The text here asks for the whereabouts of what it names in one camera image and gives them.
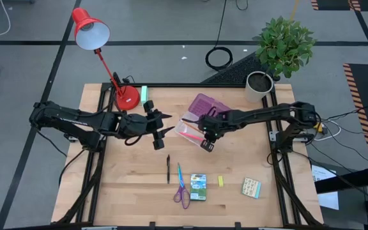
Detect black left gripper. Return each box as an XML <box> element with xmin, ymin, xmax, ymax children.
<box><xmin>119</xmin><ymin>100</ymin><xmax>176</xmax><ymax>151</ymax></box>

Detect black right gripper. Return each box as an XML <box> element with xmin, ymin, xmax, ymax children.
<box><xmin>181</xmin><ymin>107</ymin><xmax>234</xmax><ymax>153</ymax></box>

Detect orange pencil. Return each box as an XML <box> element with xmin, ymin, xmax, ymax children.
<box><xmin>183</xmin><ymin>122</ymin><xmax>203</xmax><ymax>134</ymax></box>

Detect pink highlighter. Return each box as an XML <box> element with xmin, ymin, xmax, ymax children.
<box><xmin>180</xmin><ymin>131</ymin><xmax>204</xmax><ymax>142</ymax></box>

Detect green crayon box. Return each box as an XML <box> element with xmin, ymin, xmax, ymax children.
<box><xmin>189</xmin><ymin>173</ymin><xmax>208</xmax><ymax>202</ymax></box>

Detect purple handled scissors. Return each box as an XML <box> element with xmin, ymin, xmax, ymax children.
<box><xmin>172</xmin><ymin>162</ymin><xmax>192</xmax><ymax>210</ymax></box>

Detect sticker sheet pad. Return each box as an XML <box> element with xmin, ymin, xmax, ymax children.
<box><xmin>241</xmin><ymin>177</ymin><xmax>262</xmax><ymax>200</ymax></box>

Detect clear pencil case purple lid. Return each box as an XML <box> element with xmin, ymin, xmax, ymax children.
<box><xmin>174</xmin><ymin>93</ymin><xmax>233</xmax><ymax>148</ymax></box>

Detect red desk lamp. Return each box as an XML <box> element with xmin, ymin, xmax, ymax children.
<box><xmin>71</xmin><ymin>6</ymin><xmax>141</xmax><ymax>111</ymax></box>

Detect white plant pot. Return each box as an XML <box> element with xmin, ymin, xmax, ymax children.
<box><xmin>244</xmin><ymin>70</ymin><xmax>275</xmax><ymax>104</ymax></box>

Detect black ridged floor mat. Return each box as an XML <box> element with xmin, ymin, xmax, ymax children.
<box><xmin>201</xmin><ymin>52</ymin><xmax>268</xmax><ymax>86</ymax></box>

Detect green leafy plant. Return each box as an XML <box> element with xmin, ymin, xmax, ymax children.
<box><xmin>252</xmin><ymin>15</ymin><xmax>318</xmax><ymax>79</ymax></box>

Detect white paper sheet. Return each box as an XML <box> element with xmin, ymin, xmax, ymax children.
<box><xmin>311</xmin><ymin>164</ymin><xmax>340</xmax><ymax>211</ymax></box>

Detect black hazard striped mat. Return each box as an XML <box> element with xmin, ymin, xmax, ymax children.
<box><xmin>342</xmin><ymin>63</ymin><xmax>368</xmax><ymax>166</ymax></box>
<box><xmin>310</xmin><ymin>0</ymin><xmax>368</xmax><ymax>12</ymax></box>

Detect black table frame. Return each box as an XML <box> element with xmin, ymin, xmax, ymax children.
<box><xmin>56</xmin><ymin>82</ymin><xmax>324</xmax><ymax>230</ymax></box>

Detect black cable with coil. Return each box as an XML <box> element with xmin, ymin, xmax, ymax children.
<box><xmin>204</xmin><ymin>0</ymin><xmax>234</xmax><ymax>72</ymax></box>

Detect grey metal bracket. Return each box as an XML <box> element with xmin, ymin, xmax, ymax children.
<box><xmin>268</xmin><ymin>130</ymin><xmax>282</xmax><ymax>143</ymax></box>

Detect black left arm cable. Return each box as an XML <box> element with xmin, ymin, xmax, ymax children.
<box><xmin>35</xmin><ymin>127</ymin><xmax>88</xmax><ymax>188</ymax></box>

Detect white cable by arm base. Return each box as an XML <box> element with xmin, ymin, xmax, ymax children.
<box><xmin>314</xmin><ymin>119</ymin><xmax>342</xmax><ymax>142</ymax></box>

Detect yellow cord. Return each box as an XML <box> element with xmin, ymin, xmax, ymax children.
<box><xmin>291</xmin><ymin>0</ymin><xmax>300</xmax><ymax>20</ymax></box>

